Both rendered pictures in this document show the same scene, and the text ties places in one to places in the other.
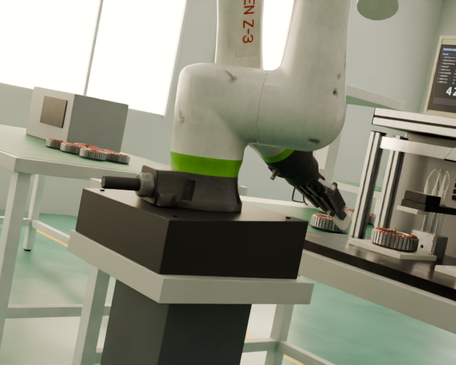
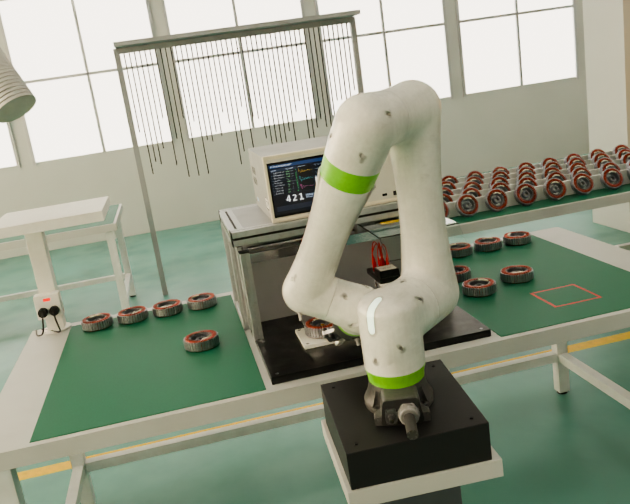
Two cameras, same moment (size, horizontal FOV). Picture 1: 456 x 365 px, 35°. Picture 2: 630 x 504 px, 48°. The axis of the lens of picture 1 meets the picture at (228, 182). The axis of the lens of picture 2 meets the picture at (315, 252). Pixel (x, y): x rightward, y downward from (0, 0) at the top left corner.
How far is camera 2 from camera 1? 159 cm
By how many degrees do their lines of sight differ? 58
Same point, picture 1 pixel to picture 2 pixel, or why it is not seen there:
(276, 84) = (436, 286)
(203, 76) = (411, 310)
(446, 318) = (460, 358)
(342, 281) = not seen: hidden behind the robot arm
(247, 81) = (426, 295)
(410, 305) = not seen: hidden behind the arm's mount
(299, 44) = (438, 251)
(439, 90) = (279, 200)
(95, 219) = (383, 467)
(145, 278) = (480, 470)
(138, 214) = (446, 436)
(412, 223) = (267, 303)
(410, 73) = not seen: outside the picture
